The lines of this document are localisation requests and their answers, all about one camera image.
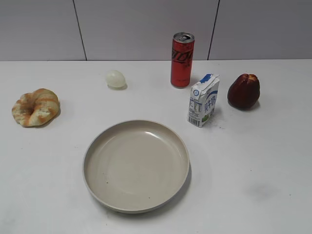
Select striped bagel bread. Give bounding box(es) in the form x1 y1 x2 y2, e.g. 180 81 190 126
12 88 60 127

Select dark red wax apple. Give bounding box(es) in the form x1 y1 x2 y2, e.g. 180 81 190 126
227 74 260 110

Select beige round plate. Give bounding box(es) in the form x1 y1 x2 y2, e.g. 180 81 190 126
82 119 191 214

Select white peeled egg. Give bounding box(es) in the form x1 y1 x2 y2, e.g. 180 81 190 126
105 70 126 89

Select red soda can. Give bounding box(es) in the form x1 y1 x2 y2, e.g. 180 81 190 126
171 32 195 88

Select white blue milk carton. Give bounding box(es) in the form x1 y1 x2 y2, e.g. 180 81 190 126
188 74 220 128

